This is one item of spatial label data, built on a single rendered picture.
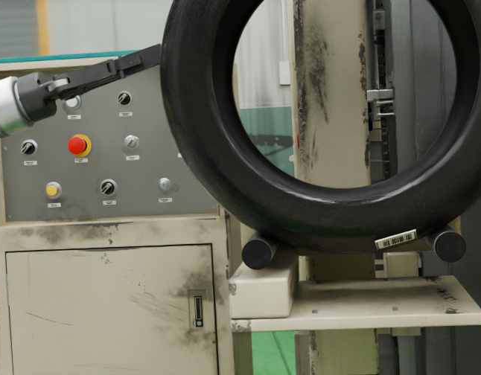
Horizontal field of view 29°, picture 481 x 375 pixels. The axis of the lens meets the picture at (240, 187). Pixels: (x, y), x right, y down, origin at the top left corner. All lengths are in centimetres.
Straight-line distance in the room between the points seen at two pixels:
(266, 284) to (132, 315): 79
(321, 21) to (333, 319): 60
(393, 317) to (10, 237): 107
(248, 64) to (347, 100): 875
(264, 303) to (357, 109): 49
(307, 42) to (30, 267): 85
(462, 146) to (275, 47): 918
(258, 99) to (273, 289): 910
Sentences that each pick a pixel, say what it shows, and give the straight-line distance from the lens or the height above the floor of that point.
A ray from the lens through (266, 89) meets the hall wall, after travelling 1045.
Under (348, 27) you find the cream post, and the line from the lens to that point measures 174.
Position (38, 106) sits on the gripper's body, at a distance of 151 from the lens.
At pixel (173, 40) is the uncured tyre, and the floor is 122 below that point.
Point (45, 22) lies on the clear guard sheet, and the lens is 219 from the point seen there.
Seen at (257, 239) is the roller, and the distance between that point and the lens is 138.
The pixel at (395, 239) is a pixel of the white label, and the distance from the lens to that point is 137.
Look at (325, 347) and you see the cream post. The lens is 177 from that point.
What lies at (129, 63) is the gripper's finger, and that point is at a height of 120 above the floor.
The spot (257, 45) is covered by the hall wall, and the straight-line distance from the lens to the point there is 1049.
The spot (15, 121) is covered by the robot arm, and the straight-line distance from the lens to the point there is 152.
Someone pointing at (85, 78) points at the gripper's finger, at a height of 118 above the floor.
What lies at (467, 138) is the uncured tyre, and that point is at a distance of 136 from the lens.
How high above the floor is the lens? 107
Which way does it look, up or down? 3 degrees down
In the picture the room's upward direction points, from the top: 3 degrees counter-clockwise
